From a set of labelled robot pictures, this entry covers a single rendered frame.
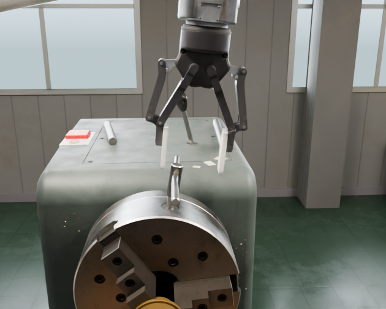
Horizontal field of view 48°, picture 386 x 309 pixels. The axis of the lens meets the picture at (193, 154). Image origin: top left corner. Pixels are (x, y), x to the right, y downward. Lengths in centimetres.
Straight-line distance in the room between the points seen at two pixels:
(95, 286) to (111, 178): 23
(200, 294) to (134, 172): 31
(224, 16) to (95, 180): 48
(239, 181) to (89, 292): 38
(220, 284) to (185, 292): 7
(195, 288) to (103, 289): 17
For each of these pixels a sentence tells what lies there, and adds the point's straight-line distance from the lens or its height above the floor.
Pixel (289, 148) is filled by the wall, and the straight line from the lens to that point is 398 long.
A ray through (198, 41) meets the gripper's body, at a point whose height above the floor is 154.
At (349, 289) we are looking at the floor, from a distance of 291.
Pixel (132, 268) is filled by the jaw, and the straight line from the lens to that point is 77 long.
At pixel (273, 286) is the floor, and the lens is 282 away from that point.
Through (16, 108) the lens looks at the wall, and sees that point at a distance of 396.
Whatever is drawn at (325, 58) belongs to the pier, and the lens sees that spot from 361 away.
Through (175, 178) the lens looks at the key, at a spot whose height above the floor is 130.
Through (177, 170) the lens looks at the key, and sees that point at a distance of 77.
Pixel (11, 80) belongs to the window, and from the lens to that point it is 391.
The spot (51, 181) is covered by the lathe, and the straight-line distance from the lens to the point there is 96.
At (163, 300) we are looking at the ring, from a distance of 75.
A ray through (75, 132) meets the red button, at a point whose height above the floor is 127.
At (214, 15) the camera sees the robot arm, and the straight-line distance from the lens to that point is 63.
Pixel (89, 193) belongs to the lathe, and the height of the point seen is 122.
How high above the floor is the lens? 157
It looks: 17 degrees down
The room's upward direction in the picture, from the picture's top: straight up
